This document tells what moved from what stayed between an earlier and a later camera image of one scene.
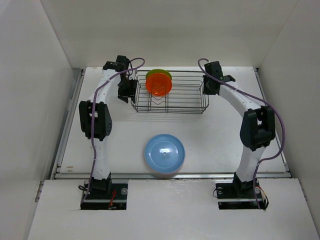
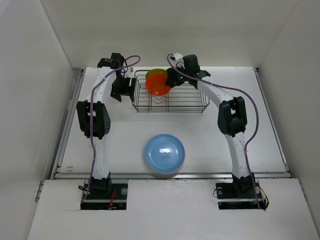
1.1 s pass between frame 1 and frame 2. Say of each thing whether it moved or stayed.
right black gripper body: moved
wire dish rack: stayed
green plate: stayed
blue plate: stayed
